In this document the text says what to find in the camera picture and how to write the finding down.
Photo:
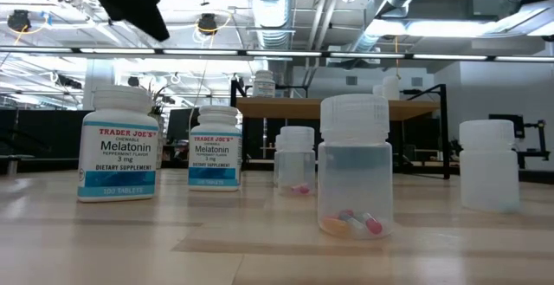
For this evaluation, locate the white Trader Joe's melatonin bottle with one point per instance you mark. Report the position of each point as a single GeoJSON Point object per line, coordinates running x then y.
{"type": "Point", "coordinates": [117, 155]}
{"type": "Point", "coordinates": [264, 86]}
{"type": "Point", "coordinates": [215, 155]}

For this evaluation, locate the translucent plastic bottle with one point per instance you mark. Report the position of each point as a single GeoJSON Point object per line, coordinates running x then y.
{"type": "Point", "coordinates": [391, 89]}
{"type": "Point", "coordinates": [275, 159]}
{"type": "Point", "coordinates": [378, 91]}
{"type": "Point", "coordinates": [489, 176]}

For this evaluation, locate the translucent bottle pink capsules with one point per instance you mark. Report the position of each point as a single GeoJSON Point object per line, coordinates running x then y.
{"type": "Point", "coordinates": [298, 163]}

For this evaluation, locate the translucent bottle multicoloured capsules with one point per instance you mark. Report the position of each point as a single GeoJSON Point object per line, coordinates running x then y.
{"type": "Point", "coordinates": [355, 176]}

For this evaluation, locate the black monitor on arm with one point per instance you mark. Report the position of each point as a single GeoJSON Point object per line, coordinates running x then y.
{"type": "Point", "coordinates": [521, 127]}

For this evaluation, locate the black ceiling-hung device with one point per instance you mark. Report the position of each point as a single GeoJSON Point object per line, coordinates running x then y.
{"type": "Point", "coordinates": [208, 23]}
{"type": "Point", "coordinates": [18, 20]}

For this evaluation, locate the green potted plant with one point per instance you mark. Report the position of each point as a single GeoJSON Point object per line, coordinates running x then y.
{"type": "Point", "coordinates": [158, 108]}

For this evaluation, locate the black computer monitor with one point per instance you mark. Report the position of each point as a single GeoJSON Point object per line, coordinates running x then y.
{"type": "Point", "coordinates": [182, 125]}

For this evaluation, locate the long LED light bar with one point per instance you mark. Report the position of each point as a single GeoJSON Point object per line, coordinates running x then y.
{"type": "Point", "coordinates": [277, 53]}

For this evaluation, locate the black partition panel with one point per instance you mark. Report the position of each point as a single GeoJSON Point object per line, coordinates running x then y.
{"type": "Point", "coordinates": [43, 133]}

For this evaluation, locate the bright ceiling light panel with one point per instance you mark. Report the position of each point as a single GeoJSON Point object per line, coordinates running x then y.
{"type": "Point", "coordinates": [433, 28]}

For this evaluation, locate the silver corrugated ceiling duct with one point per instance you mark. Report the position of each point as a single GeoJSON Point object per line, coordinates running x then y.
{"type": "Point", "coordinates": [272, 8]}

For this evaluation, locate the black table frame rail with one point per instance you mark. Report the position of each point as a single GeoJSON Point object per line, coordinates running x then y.
{"type": "Point", "coordinates": [52, 165]}

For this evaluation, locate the small grey metal bracket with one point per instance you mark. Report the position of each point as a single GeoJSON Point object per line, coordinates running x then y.
{"type": "Point", "coordinates": [12, 166]}

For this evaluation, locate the wooden shelf black metal frame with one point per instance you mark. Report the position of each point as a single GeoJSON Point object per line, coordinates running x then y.
{"type": "Point", "coordinates": [303, 108]}

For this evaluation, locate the grey wall vent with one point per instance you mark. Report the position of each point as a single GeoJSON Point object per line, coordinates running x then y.
{"type": "Point", "coordinates": [416, 81]}
{"type": "Point", "coordinates": [351, 80]}

